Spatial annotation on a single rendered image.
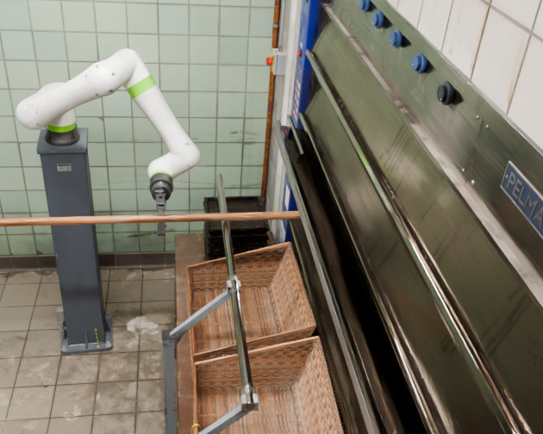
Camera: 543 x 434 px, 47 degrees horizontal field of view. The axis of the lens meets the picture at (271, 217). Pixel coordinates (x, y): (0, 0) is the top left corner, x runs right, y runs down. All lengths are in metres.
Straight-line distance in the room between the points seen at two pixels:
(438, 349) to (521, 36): 0.68
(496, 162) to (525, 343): 0.32
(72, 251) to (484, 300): 2.30
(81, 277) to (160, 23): 1.33
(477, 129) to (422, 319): 0.48
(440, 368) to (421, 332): 0.11
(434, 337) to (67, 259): 2.13
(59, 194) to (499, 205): 2.19
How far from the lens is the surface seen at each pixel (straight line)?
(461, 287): 1.27
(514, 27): 1.14
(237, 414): 1.79
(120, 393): 3.34
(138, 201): 3.80
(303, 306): 2.58
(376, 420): 1.42
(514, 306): 1.15
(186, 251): 3.21
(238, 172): 3.72
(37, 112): 2.66
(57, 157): 2.89
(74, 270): 3.24
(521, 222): 1.12
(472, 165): 1.28
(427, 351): 1.47
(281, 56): 3.07
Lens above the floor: 2.52
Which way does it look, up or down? 34 degrees down
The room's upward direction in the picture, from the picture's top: 5 degrees clockwise
